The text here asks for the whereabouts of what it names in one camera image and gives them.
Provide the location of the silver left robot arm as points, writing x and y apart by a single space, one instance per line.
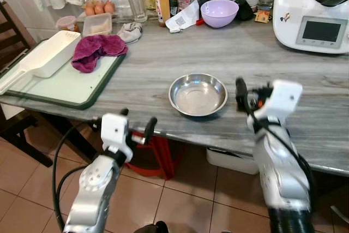
92 189

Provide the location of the small jar with red lid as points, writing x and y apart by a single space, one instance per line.
67 23

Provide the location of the white paper receipt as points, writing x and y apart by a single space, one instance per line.
185 17

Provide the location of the white plastic box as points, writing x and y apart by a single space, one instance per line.
232 162

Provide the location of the orange sauce bottle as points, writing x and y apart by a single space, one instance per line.
161 4

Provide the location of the brown egg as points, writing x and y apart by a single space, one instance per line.
99 9
89 10
109 7

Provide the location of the purple terry towel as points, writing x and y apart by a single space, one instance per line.
90 52

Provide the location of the lilac plastic bowl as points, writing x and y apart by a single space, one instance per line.
219 13

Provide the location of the white plastic cutlery tray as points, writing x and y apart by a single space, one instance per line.
49 55

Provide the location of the white kitchen food processor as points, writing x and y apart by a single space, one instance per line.
305 20

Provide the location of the small yellow packet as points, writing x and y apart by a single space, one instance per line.
263 17

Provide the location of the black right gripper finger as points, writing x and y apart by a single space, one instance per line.
241 92

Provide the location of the small red plastic object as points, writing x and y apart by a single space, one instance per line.
199 22

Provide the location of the stainless steel bowl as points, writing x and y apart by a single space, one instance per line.
198 95

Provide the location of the grey crumpled cloth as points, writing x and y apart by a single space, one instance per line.
130 32

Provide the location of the tall clear drinking glass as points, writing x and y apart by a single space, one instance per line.
135 1

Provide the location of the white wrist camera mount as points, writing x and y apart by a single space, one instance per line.
283 97
114 132

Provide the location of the green rimmed cutting board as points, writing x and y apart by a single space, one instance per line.
71 88

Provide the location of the red plastic stool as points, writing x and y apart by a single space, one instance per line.
161 156

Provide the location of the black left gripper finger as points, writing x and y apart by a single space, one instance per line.
125 112
150 128

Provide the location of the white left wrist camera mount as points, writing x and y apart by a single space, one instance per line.
114 132

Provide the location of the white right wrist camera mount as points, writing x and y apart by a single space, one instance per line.
283 97

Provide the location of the clear lidded plastic container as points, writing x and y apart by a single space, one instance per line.
98 24

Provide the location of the dark wooden chair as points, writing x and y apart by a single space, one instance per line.
13 36

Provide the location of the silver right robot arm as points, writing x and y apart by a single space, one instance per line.
275 173

